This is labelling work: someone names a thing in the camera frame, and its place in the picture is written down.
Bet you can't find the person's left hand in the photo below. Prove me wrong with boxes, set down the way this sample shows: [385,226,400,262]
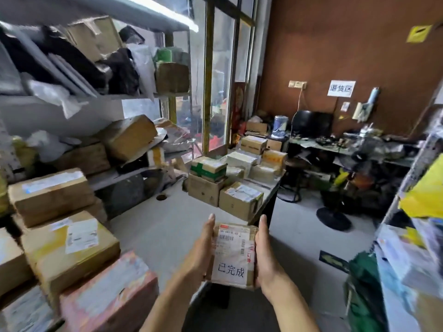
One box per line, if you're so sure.
[183,213,216,284]

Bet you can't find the person's right hand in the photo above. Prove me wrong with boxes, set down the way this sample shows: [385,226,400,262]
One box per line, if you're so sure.
[255,214,295,301]

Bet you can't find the brown parcel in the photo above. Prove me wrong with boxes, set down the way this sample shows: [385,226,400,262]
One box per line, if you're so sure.
[225,166,245,185]

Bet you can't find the green-taped cardboard box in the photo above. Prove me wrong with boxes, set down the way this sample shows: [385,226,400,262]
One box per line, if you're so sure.
[189,156,228,183]

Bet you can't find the pink printed parcel box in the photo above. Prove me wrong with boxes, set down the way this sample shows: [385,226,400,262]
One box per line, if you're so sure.
[59,251,160,332]

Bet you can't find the narrow box with label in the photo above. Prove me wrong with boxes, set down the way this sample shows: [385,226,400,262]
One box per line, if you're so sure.
[239,135,268,156]

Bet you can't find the pile of cardboard parcels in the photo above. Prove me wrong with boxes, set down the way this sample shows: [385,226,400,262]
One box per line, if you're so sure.
[0,168,160,332]

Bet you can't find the person's left forearm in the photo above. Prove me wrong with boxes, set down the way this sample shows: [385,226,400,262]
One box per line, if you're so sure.
[140,269,205,332]

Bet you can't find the person's right forearm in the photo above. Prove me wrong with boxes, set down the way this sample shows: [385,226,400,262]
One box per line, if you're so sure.
[271,283,321,332]

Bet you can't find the green floor sticker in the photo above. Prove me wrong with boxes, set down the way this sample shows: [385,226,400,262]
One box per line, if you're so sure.
[318,250,350,273]

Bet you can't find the black standing fan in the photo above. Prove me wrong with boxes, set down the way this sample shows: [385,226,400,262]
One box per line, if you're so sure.
[316,134,381,232]

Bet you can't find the green cloth bag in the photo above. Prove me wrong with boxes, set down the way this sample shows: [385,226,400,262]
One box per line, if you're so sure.
[344,251,388,332]

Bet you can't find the dark grey plastic mailer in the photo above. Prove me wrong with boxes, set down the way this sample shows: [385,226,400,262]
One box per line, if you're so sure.
[96,172,153,218]

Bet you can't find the white foam box yellow tape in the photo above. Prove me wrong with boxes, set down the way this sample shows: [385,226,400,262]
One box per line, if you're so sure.
[147,146,166,168]

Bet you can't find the round brown stool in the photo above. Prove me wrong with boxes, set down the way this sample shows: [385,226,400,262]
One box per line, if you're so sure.
[283,158,312,204]

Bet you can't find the white woven sack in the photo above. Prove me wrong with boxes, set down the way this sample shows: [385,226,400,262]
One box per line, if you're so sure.
[162,138,194,153]

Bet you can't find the small water dispenser cabinet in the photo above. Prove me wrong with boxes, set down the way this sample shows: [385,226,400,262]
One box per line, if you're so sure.
[266,136,290,153]

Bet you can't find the orange white wrapped bundle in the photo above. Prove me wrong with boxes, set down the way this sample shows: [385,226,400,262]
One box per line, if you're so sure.
[154,118,191,142]

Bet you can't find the cluttered green desk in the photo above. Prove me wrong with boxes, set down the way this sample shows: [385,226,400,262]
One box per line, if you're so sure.
[289,133,416,168]

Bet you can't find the white printed plastic bags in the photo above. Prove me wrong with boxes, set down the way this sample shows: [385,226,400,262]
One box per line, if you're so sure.
[375,217,443,332]

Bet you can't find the large yellow-taped cardboard box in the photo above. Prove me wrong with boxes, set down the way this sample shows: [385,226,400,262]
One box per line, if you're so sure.
[98,115,158,162]

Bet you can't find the black monitor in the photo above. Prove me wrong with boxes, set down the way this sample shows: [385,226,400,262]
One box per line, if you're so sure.
[292,110,334,139]

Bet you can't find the small handwritten cardboard box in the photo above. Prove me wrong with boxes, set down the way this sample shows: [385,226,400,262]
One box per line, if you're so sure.
[55,143,111,176]

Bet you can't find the tall red box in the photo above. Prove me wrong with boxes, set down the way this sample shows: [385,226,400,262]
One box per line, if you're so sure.
[230,83,246,135]

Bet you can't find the yellow plastic mailer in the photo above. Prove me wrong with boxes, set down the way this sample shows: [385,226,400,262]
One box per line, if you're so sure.
[398,164,443,220]

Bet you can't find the cardboard box on rack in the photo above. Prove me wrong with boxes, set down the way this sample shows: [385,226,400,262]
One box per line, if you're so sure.
[156,62,191,94]

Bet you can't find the grey metal shelf rack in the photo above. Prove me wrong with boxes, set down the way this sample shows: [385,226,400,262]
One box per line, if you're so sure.
[0,0,200,190]

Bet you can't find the crumpled grey plastic bag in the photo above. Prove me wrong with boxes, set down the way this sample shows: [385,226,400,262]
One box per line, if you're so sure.
[26,130,82,163]

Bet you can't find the white hanging plastic bag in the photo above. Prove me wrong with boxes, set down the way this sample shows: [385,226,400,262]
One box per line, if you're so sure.
[128,43,156,101]

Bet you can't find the olive yellow bag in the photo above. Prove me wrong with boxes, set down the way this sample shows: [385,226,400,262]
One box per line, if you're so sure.
[10,134,39,170]

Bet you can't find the black plastic bags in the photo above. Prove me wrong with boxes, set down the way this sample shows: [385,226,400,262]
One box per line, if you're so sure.
[0,24,139,97]

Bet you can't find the torn open cardboard box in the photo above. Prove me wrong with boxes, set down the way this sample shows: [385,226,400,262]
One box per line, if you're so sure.
[66,16,124,63]

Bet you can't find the white tube light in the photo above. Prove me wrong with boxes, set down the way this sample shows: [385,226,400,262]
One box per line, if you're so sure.
[121,0,200,33]

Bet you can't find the yellow paper note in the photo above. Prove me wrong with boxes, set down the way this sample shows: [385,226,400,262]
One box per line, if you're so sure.
[406,24,433,44]

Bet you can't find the glass storefront with taped frame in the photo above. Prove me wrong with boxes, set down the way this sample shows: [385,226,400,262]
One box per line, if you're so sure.
[159,0,257,156]

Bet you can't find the white wall tool holder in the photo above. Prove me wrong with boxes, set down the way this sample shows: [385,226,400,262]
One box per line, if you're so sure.
[352,87,380,123]

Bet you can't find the white paper wall notice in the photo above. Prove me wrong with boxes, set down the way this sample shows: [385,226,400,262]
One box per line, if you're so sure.
[327,80,356,98]

